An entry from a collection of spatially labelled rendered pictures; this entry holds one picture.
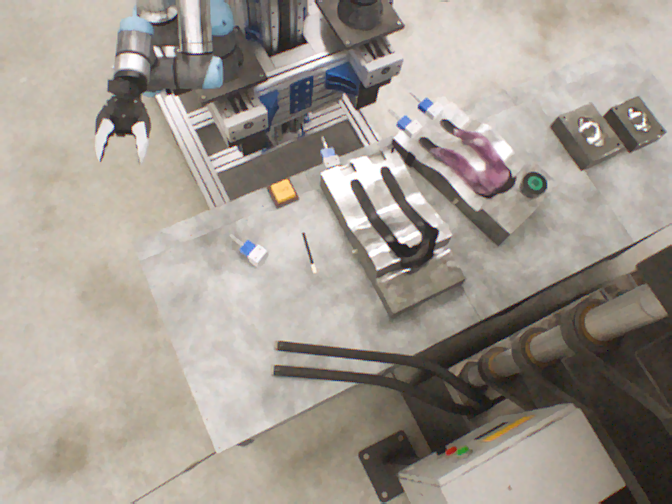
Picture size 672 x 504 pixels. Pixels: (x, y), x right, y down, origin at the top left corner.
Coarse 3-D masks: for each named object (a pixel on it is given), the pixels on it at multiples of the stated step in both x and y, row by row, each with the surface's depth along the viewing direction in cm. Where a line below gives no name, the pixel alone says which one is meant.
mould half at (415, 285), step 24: (336, 168) 181; (360, 168) 181; (336, 192) 178; (384, 192) 180; (408, 192) 180; (360, 216) 176; (384, 216) 176; (432, 216) 174; (360, 240) 171; (408, 240) 169; (384, 264) 166; (432, 264) 175; (456, 264) 175; (384, 288) 171; (408, 288) 172; (432, 288) 172
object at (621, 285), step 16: (608, 288) 184; (624, 288) 185; (544, 320) 179; (560, 320) 179; (512, 336) 176; (480, 352) 174; (448, 368) 172; (448, 384) 172; (464, 400) 168; (496, 400) 171; (464, 416) 171; (480, 416) 167; (496, 416) 167
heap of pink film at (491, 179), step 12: (456, 132) 191; (468, 132) 188; (468, 144) 186; (480, 144) 185; (492, 144) 187; (444, 156) 184; (456, 156) 183; (480, 156) 185; (492, 156) 186; (456, 168) 182; (468, 168) 182; (492, 168) 184; (504, 168) 186; (468, 180) 182; (480, 180) 183; (492, 180) 183; (504, 180) 183; (480, 192) 183; (492, 192) 183
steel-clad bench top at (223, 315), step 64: (576, 64) 214; (640, 64) 216; (512, 128) 202; (256, 192) 186; (320, 192) 187; (576, 192) 194; (640, 192) 196; (192, 256) 176; (320, 256) 179; (512, 256) 184; (576, 256) 186; (192, 320) 169; (256, 320) 171; (320, 320) 172; (384, 320) 174; (448, 320) 175; (192, 384) 163; (256, 384) 164; (320, 384) 166
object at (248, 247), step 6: (234, 240) 176; (246, 246) 175; (252, 246) 175; (258, 246) 173; (246, 252) 174; (252, 252) 173; (258, 252) 173; (264, 252) 173; (252, 258) 172; (258, 258) 172; (264, 258) 176; (252, 264) 177; (258, 264) 174
